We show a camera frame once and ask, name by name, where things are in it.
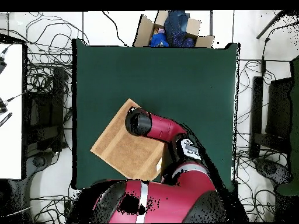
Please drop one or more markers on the orange terry towel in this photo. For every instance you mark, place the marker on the orange terry towel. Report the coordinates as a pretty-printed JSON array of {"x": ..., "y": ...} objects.
[{"x": 130, "y": 154}]

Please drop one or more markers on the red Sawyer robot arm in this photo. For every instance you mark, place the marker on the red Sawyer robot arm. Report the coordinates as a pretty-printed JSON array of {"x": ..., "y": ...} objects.
[{"x": 163, "y": 128}]

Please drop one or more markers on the dark green table cloth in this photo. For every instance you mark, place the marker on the dark green table cloth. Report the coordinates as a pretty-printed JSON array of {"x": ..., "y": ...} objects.
[{"x": 163, "y": 81}]

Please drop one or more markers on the bright blue garment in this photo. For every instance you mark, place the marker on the bright blue garment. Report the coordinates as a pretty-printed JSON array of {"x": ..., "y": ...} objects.
[{"x": 158, "y": 40}]

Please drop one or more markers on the dark navy garment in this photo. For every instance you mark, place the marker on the dark navy garment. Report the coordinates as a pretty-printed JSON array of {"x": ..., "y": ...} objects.
[{"x": 183, "y": 41}]

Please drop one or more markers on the brown cardboard box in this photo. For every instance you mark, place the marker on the brown cardboard box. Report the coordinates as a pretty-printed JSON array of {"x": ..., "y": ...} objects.
[{"x": 144, "y": 32}]

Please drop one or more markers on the pink garment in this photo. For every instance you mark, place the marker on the pink garment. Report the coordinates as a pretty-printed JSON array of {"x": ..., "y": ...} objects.
[{"x": 161, "y": 30}]

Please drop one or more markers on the black equipment stand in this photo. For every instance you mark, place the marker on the black equipment stand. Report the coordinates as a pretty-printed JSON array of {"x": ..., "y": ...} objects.
[{"x": 44, "y": 112}]

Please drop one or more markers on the blue denim garment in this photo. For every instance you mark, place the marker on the blue denim garment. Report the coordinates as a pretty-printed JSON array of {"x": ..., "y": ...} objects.
[{"x": 177, "y": 21}]

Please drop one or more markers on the grey round base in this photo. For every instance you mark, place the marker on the grey round base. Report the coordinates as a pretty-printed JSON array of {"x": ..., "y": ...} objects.
[{"x": 38, "y": 161}]

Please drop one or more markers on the black wheeled base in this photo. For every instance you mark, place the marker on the black wheeled base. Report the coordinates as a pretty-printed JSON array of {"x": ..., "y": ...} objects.
[{"x": 271, "y": 170}]

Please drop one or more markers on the black monitor stand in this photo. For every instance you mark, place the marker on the black monitor stand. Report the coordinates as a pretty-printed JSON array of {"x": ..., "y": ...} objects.
[{"x": 279, "y": 109}]

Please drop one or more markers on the white side table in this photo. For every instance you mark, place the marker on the white side table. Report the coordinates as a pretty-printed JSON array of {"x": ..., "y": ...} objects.
[{"x": 11, "y": 140}]

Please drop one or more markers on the black slotted strip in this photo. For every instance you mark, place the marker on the black slotted strip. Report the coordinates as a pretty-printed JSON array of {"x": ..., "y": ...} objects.
[{"x": 5, "y": 119}]

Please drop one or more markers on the small black device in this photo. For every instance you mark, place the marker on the small black device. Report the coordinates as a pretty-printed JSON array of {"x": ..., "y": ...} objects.
[{"x": 2, "y": 107}]

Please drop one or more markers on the black slanted bar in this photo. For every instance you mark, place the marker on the black slanted bar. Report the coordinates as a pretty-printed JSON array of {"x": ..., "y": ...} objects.
[{"x": 268, "y": 25}]

